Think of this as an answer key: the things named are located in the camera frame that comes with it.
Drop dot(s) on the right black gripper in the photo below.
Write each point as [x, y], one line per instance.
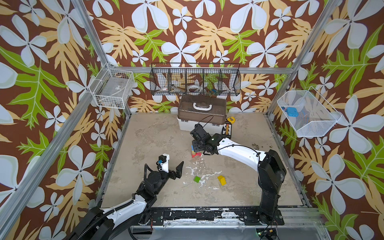
[197, 144]

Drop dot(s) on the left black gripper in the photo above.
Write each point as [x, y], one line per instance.
[177, 173]

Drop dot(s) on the red wood block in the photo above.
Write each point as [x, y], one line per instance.
[196, 155]

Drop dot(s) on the green wood cube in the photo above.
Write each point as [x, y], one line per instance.
[197, 179]

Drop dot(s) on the yellow wood block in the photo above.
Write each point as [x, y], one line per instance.
[222, 180]

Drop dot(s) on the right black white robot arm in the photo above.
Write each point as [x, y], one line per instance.
[269, 166]

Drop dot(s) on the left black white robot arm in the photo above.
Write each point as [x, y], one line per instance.
[100, 224]

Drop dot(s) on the black battery pack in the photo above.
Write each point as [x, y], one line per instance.
[227, 130]

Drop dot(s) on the brown lid storage box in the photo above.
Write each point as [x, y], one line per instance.
[206, 111]

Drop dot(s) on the yellow connector plug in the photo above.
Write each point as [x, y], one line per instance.
[231, 120]

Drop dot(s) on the blue object in basket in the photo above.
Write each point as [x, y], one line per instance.
[292, 112]

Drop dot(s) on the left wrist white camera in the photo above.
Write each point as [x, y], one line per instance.
[163, 163]

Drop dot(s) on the black wire basket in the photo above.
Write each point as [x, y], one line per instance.
[208, 79]

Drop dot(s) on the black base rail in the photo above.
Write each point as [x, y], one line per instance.
[249, 216]

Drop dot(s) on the white wire basket left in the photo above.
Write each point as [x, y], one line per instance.
[112, 87]

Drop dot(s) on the white wire basket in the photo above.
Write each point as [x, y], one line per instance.
[316, 115]
[112, 87]

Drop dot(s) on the white wire basket right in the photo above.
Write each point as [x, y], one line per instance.
[316, 115]

